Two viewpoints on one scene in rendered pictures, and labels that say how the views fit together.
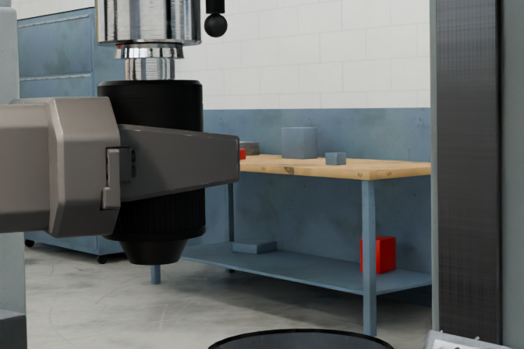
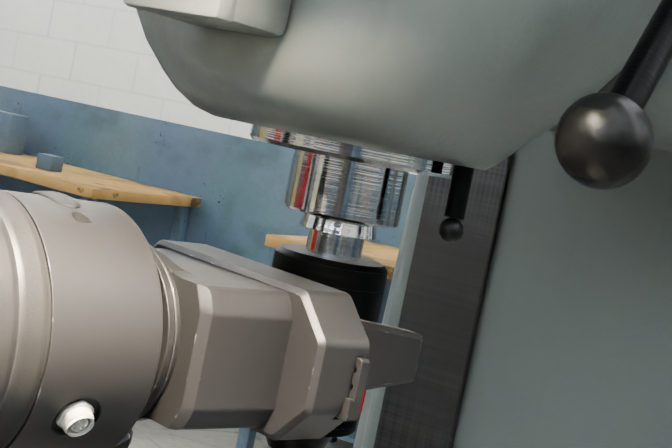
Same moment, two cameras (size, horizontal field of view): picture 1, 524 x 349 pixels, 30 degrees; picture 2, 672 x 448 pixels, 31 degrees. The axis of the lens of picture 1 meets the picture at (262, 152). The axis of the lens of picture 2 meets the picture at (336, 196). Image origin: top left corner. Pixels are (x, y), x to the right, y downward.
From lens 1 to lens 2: 0.23 m
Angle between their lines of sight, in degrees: 20
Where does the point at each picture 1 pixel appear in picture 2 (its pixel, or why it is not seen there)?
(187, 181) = (375, 380)
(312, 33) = not seen: outside the picture
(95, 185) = (340, 395)
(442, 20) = not seen: hidden behind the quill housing
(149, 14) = (373, 197)
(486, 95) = (479, 244)
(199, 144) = (392, 342)
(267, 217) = not seen: outside the picture
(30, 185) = (263, 382)
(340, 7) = not seen: outside the picture
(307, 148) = (12, 140)
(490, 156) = (469, 308)
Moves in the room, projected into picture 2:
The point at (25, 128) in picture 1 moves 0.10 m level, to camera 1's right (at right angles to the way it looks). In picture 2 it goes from (273, 320) to (524, 356)
